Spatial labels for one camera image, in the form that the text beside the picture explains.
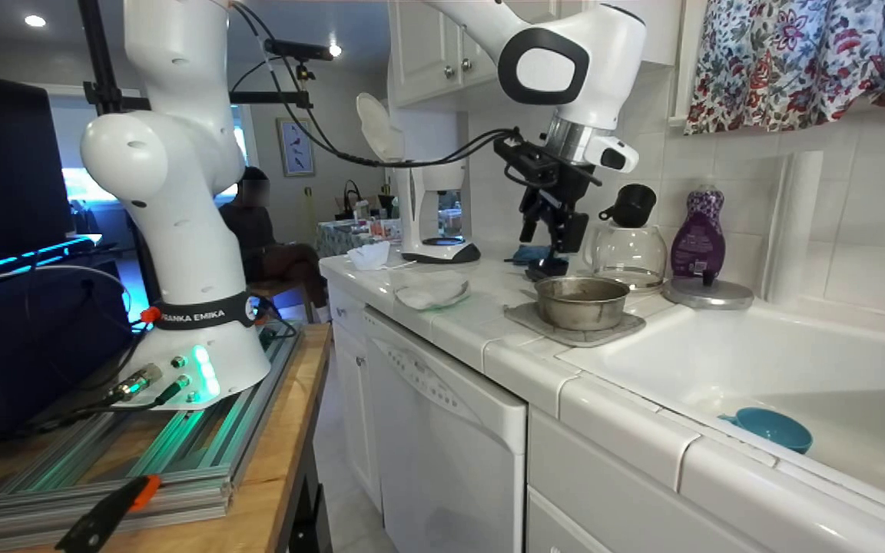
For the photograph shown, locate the white lower kitchen cabinets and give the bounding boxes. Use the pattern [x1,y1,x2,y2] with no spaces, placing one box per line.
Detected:
[359,289,885,553]

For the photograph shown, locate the seated person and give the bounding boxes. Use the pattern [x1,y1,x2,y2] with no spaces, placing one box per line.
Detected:
[222,166,328,320]

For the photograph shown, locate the grey quilted pot holder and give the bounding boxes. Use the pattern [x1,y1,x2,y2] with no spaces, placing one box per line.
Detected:
[504,301,646,346]

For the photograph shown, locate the green and white towel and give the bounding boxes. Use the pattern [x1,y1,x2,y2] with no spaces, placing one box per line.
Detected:
[392,268,471,311]

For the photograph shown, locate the glass coffee carafe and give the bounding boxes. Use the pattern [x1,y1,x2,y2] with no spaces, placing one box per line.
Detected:
[593,184,667,289]

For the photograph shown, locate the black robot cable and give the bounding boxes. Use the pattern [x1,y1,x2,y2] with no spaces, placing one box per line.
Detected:
[224,0,522,173]

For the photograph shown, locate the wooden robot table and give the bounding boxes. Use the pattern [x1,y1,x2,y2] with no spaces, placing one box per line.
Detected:
[0,325,328,553]

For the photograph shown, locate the teal plate in sink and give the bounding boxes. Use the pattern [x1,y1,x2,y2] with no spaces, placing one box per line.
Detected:
[729,406,815,454]

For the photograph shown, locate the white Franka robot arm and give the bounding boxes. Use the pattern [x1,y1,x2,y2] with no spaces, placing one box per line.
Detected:
[83,0,650,413]

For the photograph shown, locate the white dishwasher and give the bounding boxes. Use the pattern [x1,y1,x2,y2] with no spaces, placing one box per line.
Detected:
[370,312,526,553]

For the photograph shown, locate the white coffee maker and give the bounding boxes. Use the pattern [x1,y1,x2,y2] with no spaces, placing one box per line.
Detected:
[358,91,479,265]

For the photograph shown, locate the purple soap bottle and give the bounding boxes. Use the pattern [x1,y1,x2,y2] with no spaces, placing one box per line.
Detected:
[671,191,724,286]

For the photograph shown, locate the white kitchen sink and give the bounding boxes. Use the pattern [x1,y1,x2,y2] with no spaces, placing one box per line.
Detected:
[566,308,885,493]

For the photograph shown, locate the black computer monitor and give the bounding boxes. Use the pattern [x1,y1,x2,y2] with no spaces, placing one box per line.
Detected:
[0,79,70,257]

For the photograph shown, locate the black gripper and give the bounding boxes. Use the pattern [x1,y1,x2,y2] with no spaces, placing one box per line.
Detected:
[494,133,593,279]

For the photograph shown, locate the black orange clamp tool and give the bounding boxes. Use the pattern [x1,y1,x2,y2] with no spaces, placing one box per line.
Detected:
[56,472,164,553]

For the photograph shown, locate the floral window curtain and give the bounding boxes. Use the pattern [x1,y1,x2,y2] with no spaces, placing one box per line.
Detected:
[685,0,885,135]

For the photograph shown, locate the steel frying pan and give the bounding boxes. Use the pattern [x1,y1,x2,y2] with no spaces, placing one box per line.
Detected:
[528,278,630,316]

